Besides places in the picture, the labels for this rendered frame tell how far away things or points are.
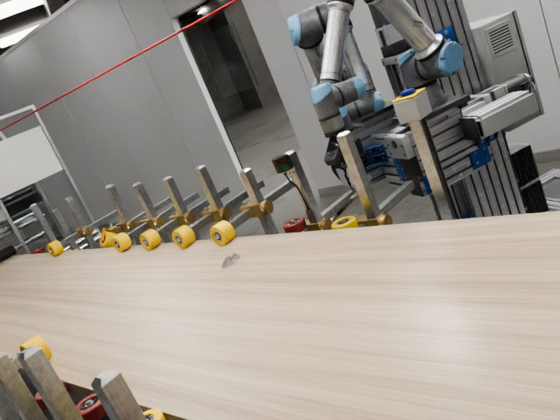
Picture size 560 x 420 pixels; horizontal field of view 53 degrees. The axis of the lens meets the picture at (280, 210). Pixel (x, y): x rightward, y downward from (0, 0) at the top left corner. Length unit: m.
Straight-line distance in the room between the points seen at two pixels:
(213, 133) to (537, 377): 5.47
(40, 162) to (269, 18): 2.33
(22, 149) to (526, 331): 3.60
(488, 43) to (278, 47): 2.93
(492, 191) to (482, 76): 0.50
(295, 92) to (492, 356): 4.45
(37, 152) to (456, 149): 2.86
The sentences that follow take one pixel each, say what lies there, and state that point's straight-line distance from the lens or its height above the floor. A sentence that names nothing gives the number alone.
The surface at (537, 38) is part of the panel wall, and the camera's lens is 4.25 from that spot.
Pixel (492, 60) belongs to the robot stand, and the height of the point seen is 1.08.
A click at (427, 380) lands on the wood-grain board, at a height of 0.90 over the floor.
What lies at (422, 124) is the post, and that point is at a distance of 1.62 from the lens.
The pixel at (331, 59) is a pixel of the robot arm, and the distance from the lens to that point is 2.03.
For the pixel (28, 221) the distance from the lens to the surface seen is 4.12.
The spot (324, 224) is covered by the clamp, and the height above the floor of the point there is 0.86.
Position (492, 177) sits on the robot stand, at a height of 0.59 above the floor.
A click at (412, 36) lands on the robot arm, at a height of 1.33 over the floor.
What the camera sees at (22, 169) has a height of 1.39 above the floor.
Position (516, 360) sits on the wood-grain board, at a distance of 0.98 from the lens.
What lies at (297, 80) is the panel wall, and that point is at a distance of 5.21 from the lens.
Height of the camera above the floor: 1.47
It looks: 15 degrees down
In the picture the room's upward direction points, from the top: 23 degrees counter-clockwise
